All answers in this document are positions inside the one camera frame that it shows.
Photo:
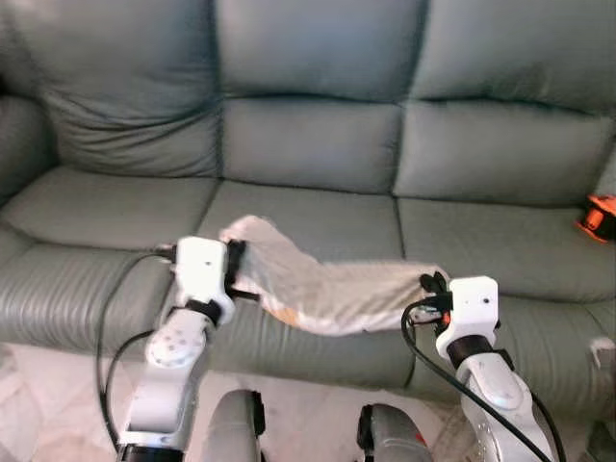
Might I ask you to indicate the beige pillow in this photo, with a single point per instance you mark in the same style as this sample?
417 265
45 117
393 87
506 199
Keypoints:
327 284

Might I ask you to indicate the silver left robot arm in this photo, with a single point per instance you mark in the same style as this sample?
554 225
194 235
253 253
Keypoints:
168 375

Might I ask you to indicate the green leather sofa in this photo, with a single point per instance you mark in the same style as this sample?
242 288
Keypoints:
308 144

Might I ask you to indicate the grey right robot leg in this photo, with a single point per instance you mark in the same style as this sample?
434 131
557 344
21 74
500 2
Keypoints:
395 438

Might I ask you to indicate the grey robot leg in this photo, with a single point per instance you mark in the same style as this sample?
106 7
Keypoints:
395 438
236 428

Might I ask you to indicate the grey left robot leg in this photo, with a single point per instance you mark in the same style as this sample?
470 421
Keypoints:
236 428

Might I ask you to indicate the small white scrap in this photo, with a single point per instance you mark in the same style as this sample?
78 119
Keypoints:
602 348

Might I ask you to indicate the orange and black object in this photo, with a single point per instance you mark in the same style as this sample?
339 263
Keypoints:
599 217

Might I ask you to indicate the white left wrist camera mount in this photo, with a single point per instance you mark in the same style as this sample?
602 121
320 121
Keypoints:
200 269

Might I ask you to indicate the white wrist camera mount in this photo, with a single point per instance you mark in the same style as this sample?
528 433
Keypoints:
472 303
200 269

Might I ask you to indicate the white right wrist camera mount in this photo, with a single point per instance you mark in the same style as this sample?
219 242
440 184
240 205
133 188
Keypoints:
472 303

